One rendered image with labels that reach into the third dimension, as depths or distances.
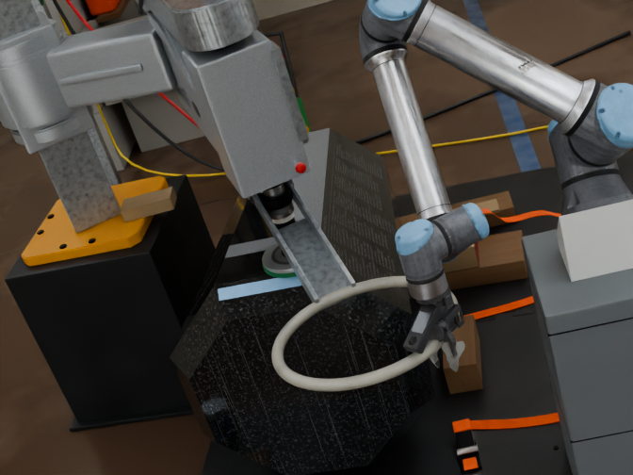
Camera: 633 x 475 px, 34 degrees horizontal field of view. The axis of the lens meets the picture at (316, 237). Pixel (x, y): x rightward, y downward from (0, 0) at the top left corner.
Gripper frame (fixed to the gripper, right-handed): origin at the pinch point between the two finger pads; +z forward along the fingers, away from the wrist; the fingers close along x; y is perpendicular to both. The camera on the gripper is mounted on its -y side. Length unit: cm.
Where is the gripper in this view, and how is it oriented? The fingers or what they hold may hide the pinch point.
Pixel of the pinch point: (444, 367)
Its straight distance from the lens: 250.0
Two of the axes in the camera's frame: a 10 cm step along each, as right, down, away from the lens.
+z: 2.8, 8.6, 4.2
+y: 6.4, -4.9, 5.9
